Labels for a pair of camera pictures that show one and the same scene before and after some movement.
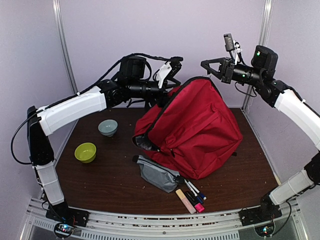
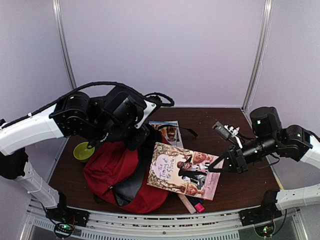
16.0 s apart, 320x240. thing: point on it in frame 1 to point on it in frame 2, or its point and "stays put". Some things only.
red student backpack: (192, 132) to (117, 174)
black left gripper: (166, 83) to (133, 143)
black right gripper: (226, 77) to (241, 166)
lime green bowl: (85, 152) stays put
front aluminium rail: (163, 224) stays put
